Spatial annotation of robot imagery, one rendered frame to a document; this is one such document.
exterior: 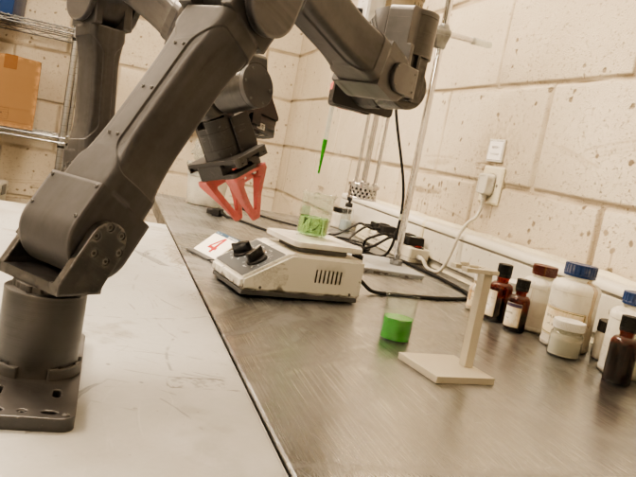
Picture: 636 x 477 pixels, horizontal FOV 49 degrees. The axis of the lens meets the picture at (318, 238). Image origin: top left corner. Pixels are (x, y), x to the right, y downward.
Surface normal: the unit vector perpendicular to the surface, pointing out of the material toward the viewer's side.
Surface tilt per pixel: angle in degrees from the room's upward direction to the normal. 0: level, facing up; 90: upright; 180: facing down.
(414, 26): 90
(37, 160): 90
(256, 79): 76
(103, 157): 58
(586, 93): 90
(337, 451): 0
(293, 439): 0
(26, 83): 91
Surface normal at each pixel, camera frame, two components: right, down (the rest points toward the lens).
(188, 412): 0.18, -0.98
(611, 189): -0.94, -0.14
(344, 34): 0.77, 0.27
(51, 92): 0.28, 0.17
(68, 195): -0.40, -0.52
